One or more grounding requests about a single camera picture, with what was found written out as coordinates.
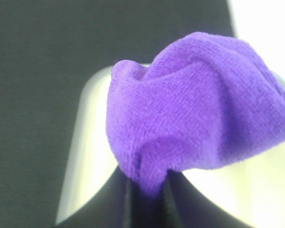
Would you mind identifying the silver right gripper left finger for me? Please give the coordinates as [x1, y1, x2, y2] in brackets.
[55, 63, 152, 228]

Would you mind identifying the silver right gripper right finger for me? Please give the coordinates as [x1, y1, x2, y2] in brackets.
[161, 72, 285, 228]

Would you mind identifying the purple microfiber towel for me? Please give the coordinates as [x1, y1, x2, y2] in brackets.
[106, 32, 285, 198]

